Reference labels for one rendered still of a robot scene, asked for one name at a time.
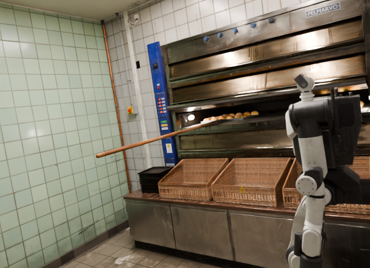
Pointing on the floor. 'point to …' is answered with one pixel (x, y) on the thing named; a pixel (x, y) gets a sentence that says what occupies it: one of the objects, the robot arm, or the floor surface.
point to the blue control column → (161, 96)
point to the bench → (239, 232)
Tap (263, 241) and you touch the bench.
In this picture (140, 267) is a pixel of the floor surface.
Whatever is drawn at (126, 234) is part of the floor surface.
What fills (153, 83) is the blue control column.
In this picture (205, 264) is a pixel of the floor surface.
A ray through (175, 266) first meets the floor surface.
